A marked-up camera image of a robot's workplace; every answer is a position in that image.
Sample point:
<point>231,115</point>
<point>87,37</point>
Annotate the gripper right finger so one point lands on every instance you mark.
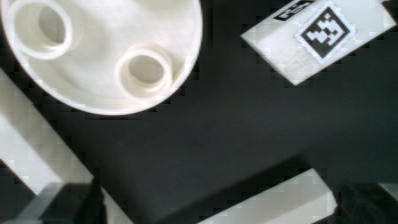
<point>370,203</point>

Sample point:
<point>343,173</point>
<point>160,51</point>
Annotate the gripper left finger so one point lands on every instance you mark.
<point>68,204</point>

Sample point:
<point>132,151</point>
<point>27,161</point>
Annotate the white stool leg with tag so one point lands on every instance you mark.
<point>313,32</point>

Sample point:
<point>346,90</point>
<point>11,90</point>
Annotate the white U-shaped wall fence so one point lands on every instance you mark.
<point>295,203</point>

